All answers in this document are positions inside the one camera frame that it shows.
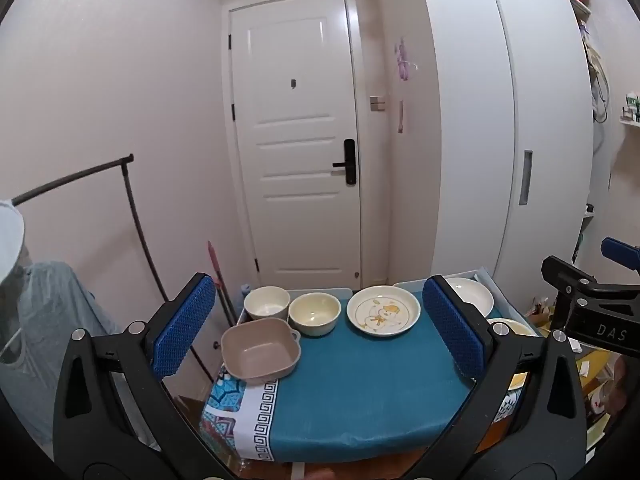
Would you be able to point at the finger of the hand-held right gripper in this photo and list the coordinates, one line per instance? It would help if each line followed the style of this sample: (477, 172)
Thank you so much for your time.
(565, 270)
(622, 255)

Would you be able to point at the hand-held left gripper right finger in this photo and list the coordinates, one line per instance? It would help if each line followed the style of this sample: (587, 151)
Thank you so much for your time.
(452, 330)

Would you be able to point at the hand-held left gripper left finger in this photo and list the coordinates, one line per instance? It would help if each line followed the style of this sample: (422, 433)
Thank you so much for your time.
(186, 325)

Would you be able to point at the cream plate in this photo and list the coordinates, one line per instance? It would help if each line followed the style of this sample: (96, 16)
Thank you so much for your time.
(520, 327)

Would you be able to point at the cartoon printed white plate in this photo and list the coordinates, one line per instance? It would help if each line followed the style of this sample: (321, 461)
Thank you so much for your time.
(382, 312)

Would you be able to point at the plain white plate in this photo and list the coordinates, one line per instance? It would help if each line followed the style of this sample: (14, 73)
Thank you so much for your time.
(472, 292)

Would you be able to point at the white ribbed bowl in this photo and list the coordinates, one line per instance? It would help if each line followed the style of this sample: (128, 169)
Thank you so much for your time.
(267, 305)

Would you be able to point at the teal tablecloth with patterned edge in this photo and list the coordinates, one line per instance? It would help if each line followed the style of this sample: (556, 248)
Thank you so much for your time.
(360, 385)

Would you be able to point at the cream round bowl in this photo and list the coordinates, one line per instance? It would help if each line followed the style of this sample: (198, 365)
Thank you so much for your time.
(315, 315)

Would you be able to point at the black clothes rack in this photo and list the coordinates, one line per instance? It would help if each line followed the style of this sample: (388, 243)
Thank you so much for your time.
(132, 200)

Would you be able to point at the grey hanging garment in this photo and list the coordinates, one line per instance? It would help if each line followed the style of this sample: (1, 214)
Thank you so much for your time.
(50, 340)

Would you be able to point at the green and white boxes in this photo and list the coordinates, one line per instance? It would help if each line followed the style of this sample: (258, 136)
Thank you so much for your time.
(632, 107)

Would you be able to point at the white wardrobe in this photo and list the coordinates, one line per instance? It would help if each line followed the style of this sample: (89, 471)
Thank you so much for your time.
(470, 135)

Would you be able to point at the white panel door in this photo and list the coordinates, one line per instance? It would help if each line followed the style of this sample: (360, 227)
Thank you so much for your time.
(295, 185)

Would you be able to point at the white hanging cloth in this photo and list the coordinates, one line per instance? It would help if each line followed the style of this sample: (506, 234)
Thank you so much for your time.
(10, 240)

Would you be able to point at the white wall shelf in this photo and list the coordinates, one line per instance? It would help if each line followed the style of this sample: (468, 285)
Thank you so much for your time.
(631, 123)

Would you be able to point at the pale pink wall strip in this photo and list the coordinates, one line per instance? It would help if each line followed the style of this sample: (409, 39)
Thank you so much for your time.
(400, 117)

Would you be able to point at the wall light switch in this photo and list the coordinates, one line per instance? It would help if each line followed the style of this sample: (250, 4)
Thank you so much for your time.
(377, 103)

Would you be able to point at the purple wall decoration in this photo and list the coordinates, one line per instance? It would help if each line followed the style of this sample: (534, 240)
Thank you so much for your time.
(403, 60)

